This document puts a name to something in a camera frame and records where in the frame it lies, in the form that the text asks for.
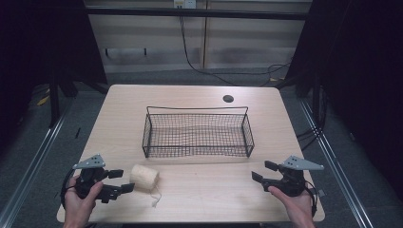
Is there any black hanging wall cable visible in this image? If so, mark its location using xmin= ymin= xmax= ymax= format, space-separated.
xmin=178 ymin=8 xmax=293 ymax=87

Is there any person's right hand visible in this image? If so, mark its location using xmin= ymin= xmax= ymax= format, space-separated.
xmin=267 ymin=185 xmax=314 ymax=224

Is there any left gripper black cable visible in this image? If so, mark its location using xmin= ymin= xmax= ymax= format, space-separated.
xmin=60 ymin=168 xmax=78 ymax=211

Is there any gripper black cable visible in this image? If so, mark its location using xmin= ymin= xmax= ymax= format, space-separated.
xmin=303 ymin=180 xmax=319 ymax=219
xmin=60 ymin=168 xmax=78 ymax=211

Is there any person's left hand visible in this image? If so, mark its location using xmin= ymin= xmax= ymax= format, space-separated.
xmin=62 ymin=175 xmax=105 ymax=226

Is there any dark curtain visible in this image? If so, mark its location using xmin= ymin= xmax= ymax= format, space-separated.
xmin=284 ymin=0 xmax=403 ymax=202
xmin=0 ymin=0 xmax=108 ymax=156

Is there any metal floor rail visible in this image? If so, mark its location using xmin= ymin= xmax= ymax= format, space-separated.
xmin=0 ymin=96 xmax=75 ymax=228
xmin=297 ymin=97 xmax=376 ymax=228

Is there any cream twine roll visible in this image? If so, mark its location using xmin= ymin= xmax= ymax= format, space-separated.
xmin=129 ymin=163 xmax=163 ymax=209

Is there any yellow floor tape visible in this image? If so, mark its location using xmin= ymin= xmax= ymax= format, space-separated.
xmin=36 ymin=87 xmax=51 ymax=107

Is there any black stand post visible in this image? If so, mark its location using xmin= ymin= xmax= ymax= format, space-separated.
xmin=48 ymin=70 xmax=62 ymax=128

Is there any white wall outlet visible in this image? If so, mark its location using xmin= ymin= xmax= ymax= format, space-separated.
xmin=173 ymin=0 xmax=198 ymax=10

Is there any black wire mesh basket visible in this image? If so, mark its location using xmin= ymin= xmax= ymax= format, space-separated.
xmin=141 ymin=105 xmax=256 ymax=159

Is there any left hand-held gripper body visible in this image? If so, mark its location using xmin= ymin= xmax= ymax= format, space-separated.
xmin=72 ymin=153 xmax=110 ymax=204

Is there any black floor cable bundle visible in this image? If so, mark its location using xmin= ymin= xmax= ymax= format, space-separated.
xmin=295 ymin=84 xmax=329 ymax=152

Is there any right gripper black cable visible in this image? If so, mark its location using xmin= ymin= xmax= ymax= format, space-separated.
xmin=303 ymin=180 xmax=319 ymax=219

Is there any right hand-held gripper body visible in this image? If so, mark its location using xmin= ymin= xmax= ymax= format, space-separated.
xmin=268 ymin=155 xmax=325 ymax=198

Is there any black horizontal frame bar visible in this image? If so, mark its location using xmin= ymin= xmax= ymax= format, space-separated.
xmin=85 ymin=7 xmax=314 ymax=21

